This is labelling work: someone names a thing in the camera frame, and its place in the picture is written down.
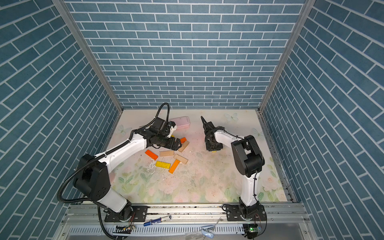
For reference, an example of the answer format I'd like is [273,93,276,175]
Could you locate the natural wood block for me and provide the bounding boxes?
[174,154,189,165]
[159,151,175,157]
[178,141,190,153]

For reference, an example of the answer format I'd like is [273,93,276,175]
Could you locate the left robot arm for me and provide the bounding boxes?
[73,117,182,222]

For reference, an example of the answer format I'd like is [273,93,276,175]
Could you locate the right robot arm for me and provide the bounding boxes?
[201,117,267,222]

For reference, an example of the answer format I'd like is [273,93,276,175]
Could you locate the pink pencil case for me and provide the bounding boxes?
[170,116,191,130]

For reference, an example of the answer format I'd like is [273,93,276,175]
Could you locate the blue screwdriver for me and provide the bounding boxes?
[144,215,172,227]

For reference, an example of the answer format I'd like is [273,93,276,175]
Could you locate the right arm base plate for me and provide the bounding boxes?
[221,203,267,222]

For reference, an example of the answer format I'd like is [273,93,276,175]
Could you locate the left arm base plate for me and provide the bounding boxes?
[103,206,149,223]

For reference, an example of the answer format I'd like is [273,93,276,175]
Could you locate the aluminium rail frame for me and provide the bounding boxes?
[52,201,319,240]

